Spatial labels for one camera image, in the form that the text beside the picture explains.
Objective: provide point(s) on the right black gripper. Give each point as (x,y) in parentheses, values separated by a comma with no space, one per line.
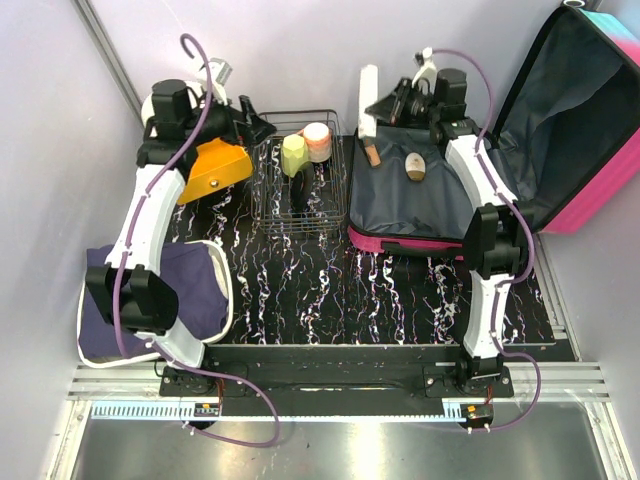
(390,109)

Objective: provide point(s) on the purple garment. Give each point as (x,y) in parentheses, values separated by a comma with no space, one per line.
(200,295)

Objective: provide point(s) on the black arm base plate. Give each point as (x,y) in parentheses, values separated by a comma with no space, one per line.
(429,370)

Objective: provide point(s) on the pink teal cartoon suitcase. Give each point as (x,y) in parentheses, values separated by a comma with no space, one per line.
(565,141)

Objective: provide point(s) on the pink ribbed cup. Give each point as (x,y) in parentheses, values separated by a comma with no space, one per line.
(317,137)

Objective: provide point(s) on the aluminium frame rail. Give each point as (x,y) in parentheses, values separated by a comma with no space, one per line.
(133,393)

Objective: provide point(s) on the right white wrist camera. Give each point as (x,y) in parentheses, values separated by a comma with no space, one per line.
(426,74)

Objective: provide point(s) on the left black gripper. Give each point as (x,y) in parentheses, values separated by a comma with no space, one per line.
(253,130)

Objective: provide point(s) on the white rectangular tray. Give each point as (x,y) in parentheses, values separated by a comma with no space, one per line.
(222,280)

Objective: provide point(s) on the black wire basket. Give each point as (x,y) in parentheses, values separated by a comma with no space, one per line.
(313,200)

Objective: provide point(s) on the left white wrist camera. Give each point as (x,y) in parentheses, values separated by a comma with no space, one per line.
(220,72)

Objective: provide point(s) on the black object in basket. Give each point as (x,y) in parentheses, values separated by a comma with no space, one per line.
(301,186)

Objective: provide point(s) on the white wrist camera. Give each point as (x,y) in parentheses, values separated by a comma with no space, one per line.
(426,74)
(220,72)

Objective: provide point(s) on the black marble pattern mat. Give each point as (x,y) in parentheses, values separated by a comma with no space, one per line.
(316,288)

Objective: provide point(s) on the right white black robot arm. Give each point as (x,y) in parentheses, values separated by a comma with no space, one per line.
(497,247)

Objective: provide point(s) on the yellow faceted cup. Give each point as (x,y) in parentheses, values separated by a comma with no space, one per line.
(294,154)

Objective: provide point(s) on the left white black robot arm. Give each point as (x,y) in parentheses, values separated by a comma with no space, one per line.
(127,289)

